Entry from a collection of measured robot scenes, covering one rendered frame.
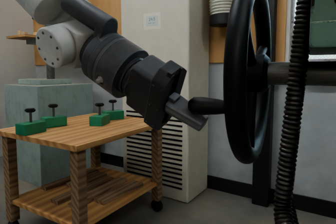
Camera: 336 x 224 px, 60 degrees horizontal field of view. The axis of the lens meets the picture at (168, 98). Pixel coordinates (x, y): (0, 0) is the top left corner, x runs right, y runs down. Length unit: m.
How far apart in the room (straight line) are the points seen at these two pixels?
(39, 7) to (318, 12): 0.42
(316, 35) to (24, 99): 2.09
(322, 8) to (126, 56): 0.26
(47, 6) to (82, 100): 1.84
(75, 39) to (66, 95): 1.80
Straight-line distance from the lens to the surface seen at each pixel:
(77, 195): 1.26
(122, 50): 0.44
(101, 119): 1.52
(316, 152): 1.86
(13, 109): 2.43
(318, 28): 0.37
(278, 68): 0.47
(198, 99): 0.40
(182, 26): 1.74
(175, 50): 1.75
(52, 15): 0.59
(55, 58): 0.49
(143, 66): 0.42
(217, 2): 1.80
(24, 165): 2.42
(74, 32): 0.48
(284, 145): 0.43
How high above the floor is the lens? 0.82
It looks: 6 degrees down
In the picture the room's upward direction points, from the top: straight up
